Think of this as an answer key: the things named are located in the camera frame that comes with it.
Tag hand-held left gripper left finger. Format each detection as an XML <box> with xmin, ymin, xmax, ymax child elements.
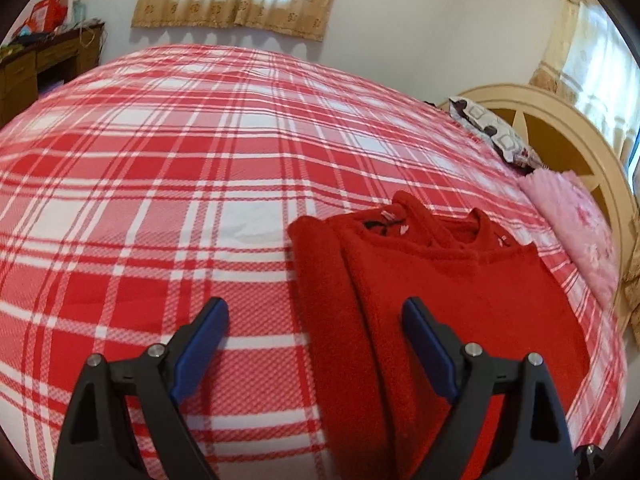
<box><xmin>54</xmin><ymin>297</ymin><xmax>231</xmax><ymax>480</ymax></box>

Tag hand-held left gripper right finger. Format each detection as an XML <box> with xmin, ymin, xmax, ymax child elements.
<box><xmin>402</xmin><ymin>297</ymin><xmax>577</xmax><ymax>480</ymax></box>

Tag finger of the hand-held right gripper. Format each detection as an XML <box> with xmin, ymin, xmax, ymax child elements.
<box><xmin>574</xmin><ymin>444</ymin><xmax>607</xmax><ymax>480</ymax></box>

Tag red white plaid blanket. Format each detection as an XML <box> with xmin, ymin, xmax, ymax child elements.
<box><xmin>0</xmin><ymin>43</ymin><xmax>630</xmax><ymax>480</ymax></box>

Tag pink floral pillow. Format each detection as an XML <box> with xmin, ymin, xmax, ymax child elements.
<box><xmin>517</xmin><ymin>169</ymin><xmax>621</xmax><ymax>311</ymax></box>

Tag white brown patterned pillow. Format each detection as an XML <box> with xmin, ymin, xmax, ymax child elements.
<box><xmin>448</xmin><ymin>96</ymin><xmax>543</xmax><ymax>176</ymax></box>

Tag beige wooden headboard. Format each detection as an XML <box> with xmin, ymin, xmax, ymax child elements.
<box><xmin>437</xmin><ymin>84</ymin><xmax>640</xmax><ymax>343</ymax></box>

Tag wooden desk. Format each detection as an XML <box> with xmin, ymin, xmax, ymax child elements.
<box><xmin>0</xmin><ymin>22</ymin><xmax>107</xmax><ymax>128</ymax></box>

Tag red bags on desk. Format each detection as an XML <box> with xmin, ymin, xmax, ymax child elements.
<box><xmin>20</xmin><ymin>0</ymin><xmax>73</xmax><ymax>36</ymax></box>

